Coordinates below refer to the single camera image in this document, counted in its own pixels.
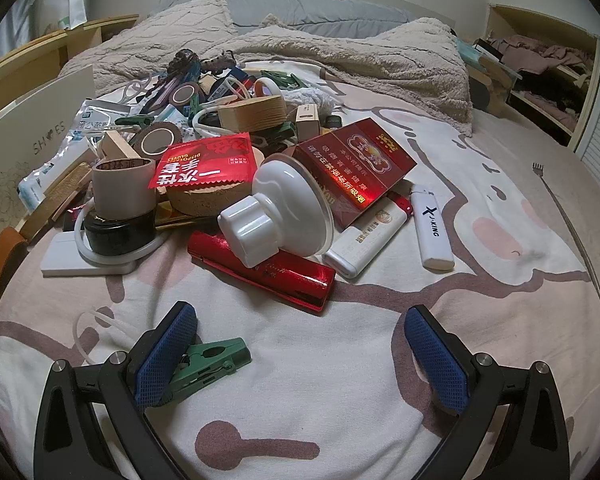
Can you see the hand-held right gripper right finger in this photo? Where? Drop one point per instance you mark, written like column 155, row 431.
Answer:
column 436, row 362

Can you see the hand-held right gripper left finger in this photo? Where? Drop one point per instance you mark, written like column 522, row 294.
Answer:
column 165, row 357

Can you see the green clothespin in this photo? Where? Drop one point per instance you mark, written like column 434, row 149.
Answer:
column 215, row 360
column 135, row 120

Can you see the white suction cup knob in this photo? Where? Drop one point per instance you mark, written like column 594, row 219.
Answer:
column 285, row 200

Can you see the white cardboard shoe box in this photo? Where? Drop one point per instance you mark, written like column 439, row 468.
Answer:
column 30, row 125

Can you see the black tape roll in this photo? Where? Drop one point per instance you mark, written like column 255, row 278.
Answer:
column 120, row 235

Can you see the white flat power bank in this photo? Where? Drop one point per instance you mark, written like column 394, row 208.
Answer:
column 65, row 262

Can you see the red metallic case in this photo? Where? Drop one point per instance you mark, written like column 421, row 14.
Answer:
column 280, row 275

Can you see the white red-capped lighter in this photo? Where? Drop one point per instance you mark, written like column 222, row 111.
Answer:
column 365, row 240

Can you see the round cork coaster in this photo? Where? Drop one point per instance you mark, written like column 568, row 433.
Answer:
column 205, row 202

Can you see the beige tape roll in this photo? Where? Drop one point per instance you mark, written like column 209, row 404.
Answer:
column 122, row 192

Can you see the metal back scratcher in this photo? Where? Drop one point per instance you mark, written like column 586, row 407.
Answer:
column 565, row 215

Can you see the red glove packet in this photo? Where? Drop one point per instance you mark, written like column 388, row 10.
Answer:
column 205, row 162

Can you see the red cigarette box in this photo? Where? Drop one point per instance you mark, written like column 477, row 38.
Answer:
column 360, row 170

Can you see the blue white medicine sachet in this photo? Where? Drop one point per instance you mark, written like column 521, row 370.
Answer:
column 97, row 117
column 55, row 175

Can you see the wooden block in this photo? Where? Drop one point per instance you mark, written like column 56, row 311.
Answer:
column 117, row 147

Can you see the brown tape roll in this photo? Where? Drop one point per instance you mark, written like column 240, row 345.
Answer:
column 172, row 135

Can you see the curved wooden box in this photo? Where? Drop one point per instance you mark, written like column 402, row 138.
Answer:
column 255, row 112

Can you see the small black jar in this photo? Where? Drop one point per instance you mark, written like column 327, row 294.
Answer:
column 333, row 121

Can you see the small cardboard box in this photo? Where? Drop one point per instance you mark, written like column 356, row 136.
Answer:
column 307, row 122

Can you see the wooden closet shelf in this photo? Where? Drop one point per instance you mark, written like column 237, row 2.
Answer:
column 580, row 125

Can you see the white fluffy pompom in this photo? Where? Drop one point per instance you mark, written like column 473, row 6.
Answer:
column 315, row 102

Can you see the white tape roll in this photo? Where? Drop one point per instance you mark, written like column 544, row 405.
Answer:
column 275, row 89

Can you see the dark hair claw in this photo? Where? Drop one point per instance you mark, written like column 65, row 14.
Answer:
column 185, row 62

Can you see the dark clothes pile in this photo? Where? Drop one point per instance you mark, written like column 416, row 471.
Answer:
column 560, row 92

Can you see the wooden shelf unit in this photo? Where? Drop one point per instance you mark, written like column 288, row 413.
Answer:
column 25, row 67

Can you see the pink clothes pile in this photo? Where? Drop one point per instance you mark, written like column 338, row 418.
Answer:
column 545, row 52

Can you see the grey curtain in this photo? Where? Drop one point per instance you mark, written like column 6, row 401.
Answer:
column 20, row 30

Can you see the grey duvet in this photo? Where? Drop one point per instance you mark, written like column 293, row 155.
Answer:
column 320, row 12

